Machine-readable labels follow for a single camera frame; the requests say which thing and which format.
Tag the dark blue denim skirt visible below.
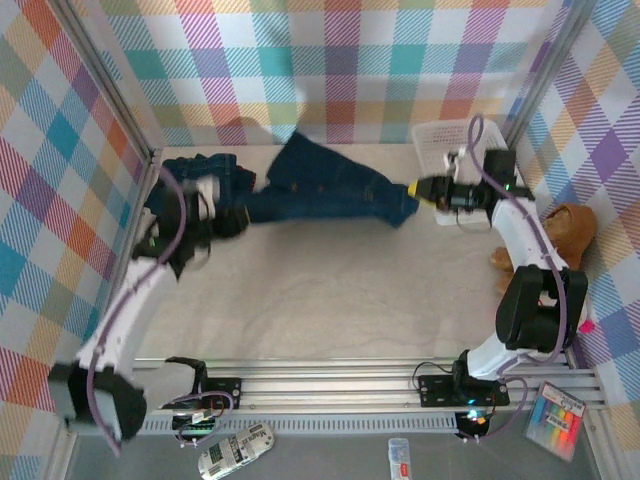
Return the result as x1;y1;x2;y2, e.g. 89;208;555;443
149;152;259;226
242;130;422;230

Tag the white plastic mesh basket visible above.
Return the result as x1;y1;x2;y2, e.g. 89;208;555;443
410;119;521;229

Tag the brown teddy bear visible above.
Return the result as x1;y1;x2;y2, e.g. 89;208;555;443
488;204;599;296

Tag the white pink plush doll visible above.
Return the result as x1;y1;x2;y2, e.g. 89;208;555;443
574;292;597;335

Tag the newspaper print pouch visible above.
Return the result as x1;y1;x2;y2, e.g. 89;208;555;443
198;421;276;480

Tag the colourful marker pack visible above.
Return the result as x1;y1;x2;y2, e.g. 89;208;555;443
523;382;587;459

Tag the small white red packet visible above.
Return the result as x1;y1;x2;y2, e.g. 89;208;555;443
388;437;412;480

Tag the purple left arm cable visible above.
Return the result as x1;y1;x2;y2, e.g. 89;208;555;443
87;164;236;456

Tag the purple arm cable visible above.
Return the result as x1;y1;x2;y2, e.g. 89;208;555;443
87;164;236;456
467;114;571;444

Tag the aluminium frame post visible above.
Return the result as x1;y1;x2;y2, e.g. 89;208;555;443
502;0;600;146
52;0;164;166

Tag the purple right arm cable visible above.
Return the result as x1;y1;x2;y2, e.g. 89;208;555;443
467;114;571;444

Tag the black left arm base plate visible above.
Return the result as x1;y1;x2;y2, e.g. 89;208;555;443
149;377;243;411

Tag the aluminium frame rail bed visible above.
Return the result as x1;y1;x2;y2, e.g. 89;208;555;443
52;342;614;419

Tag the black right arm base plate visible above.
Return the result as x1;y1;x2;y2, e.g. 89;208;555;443
418;373;511;407

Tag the grey slotted cable duct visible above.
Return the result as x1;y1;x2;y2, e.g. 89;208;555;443
79;418;459;435

